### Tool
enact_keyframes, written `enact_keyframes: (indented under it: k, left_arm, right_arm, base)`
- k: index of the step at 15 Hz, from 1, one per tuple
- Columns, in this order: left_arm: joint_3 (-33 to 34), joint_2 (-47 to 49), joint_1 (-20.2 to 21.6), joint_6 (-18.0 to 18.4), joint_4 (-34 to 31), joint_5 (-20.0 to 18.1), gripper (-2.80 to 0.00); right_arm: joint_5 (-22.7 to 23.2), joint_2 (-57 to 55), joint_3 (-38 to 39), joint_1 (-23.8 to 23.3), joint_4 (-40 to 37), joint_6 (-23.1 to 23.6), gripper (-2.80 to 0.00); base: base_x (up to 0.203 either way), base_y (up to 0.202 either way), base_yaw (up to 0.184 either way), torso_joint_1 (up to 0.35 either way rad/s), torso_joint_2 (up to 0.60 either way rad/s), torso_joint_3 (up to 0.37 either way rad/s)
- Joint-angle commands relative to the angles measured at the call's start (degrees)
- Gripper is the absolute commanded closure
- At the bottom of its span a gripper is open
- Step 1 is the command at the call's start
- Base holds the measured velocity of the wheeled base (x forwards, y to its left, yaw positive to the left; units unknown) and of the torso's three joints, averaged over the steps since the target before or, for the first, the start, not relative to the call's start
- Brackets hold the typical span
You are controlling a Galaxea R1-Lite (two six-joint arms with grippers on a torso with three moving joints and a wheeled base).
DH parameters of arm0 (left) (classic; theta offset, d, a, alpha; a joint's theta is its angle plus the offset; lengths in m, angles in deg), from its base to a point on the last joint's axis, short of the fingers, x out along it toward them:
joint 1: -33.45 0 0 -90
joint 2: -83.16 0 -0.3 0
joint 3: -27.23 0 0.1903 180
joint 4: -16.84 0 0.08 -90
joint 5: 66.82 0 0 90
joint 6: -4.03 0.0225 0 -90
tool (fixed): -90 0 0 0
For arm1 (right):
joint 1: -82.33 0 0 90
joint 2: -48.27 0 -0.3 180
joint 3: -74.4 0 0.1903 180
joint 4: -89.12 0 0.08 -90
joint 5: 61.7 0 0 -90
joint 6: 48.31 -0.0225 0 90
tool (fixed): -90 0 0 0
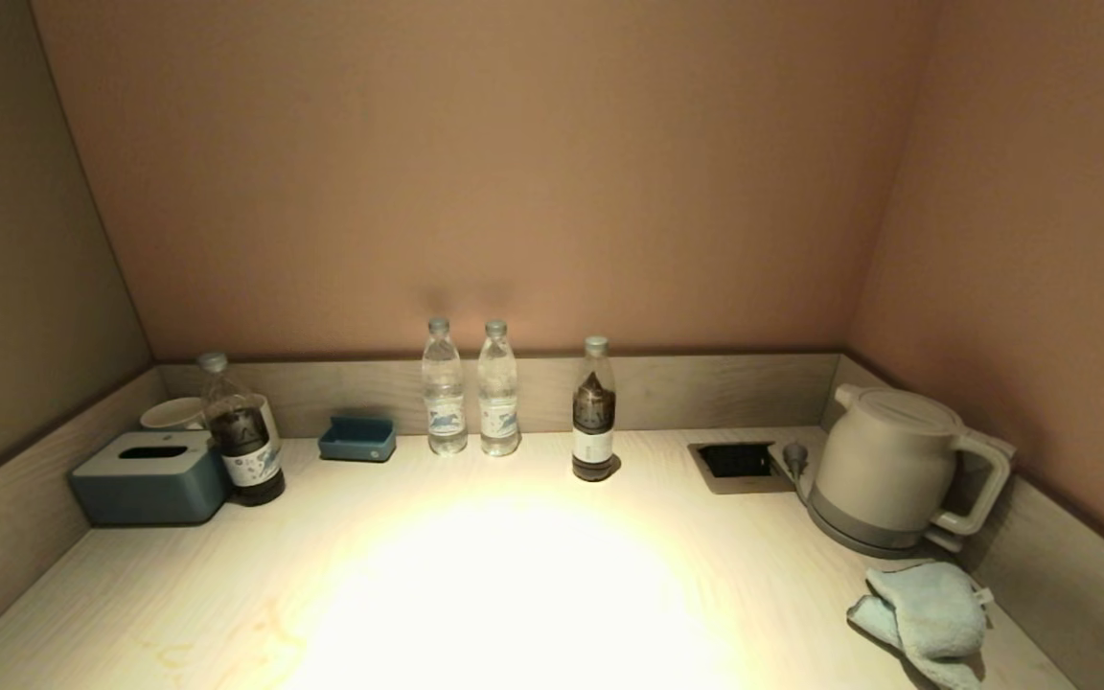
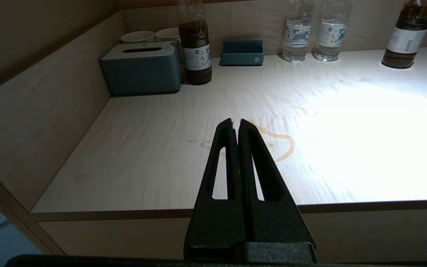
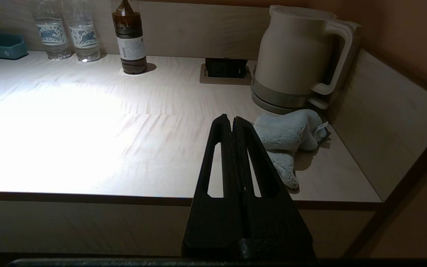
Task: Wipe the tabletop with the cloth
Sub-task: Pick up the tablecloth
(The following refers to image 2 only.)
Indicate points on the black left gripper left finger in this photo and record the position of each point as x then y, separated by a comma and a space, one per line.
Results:
217, 230

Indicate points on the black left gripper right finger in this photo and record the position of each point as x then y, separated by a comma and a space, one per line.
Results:
272, 230

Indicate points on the blue-grey tissue box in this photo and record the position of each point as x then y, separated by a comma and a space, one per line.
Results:
143, 74

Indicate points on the small blue plastic tray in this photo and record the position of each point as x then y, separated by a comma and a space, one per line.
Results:
242, 57

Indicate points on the dark drink bottle blue-print label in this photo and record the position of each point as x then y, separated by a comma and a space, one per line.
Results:
197, 55

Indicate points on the clear water bottle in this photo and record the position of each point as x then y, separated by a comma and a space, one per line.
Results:
331, 37
297, 37

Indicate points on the dark drink bottle barcode label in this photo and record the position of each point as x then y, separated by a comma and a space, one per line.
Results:
406, 40

